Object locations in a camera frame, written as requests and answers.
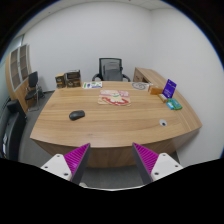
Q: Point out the purple standing card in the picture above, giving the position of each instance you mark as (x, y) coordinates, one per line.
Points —
(169, 89)

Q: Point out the wooden side cabinet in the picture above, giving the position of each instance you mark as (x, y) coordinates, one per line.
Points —
(149, 75)

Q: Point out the white sheet with coloured shapes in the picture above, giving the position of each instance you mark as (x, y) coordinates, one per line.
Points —
(92, 85)

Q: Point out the black mesh office chair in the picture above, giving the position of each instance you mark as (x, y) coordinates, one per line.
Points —
(103, 61)

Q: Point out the orange cardboard box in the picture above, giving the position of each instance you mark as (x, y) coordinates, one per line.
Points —
(155, 90)

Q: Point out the dark brown box front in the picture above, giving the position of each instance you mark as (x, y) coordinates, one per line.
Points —
(73, 79)

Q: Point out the small beige box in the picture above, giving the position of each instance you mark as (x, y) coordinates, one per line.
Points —
(163, 98)

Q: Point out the round grey logo sticker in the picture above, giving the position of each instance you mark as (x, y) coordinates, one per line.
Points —
(140, 85)

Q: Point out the blue flat box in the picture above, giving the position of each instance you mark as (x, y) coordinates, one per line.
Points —
(170, 105)

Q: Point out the green flat box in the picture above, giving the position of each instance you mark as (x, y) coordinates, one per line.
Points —
(176, 104)

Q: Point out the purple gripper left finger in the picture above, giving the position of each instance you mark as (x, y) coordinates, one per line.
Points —
(70, 166)

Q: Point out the desk cable grommet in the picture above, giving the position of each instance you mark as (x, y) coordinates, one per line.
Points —
(163, 122)

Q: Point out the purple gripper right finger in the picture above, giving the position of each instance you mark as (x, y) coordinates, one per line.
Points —
(153, 166)

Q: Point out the black sofa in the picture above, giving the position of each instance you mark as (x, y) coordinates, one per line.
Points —
(12, 124)

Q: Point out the brown box behind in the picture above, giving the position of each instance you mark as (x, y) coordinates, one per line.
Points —
(60, 80)

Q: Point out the wooden office desk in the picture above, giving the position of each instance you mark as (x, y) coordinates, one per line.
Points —
(111, 130)

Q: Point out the grey backpack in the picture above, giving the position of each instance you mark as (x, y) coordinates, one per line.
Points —
(111, 72)

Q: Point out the black computer mouse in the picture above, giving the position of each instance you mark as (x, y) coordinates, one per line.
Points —
(76, 115)

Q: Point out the pink illustrated mouse pad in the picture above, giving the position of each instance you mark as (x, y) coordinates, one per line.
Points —
(114, 97)

